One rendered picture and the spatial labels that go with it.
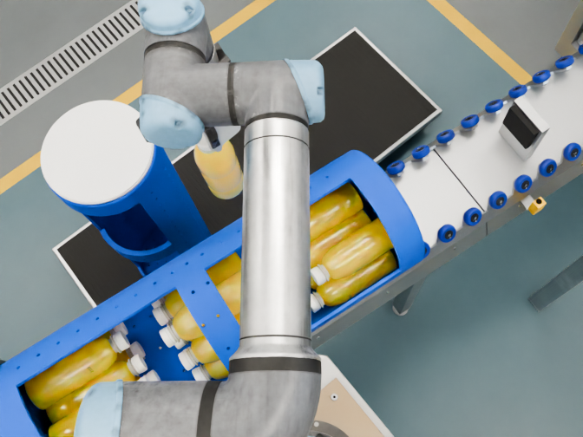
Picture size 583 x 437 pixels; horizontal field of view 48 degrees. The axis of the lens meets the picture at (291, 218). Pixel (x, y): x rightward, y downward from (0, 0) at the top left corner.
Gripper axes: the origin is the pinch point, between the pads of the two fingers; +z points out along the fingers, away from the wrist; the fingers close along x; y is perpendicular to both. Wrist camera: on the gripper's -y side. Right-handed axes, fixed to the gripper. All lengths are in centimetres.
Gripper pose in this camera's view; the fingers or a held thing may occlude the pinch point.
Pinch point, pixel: (206, 138)
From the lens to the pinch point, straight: 111.7
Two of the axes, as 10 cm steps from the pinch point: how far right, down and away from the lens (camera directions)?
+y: 8.4, -5.3, 1.3
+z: 0.6, 3.2, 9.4
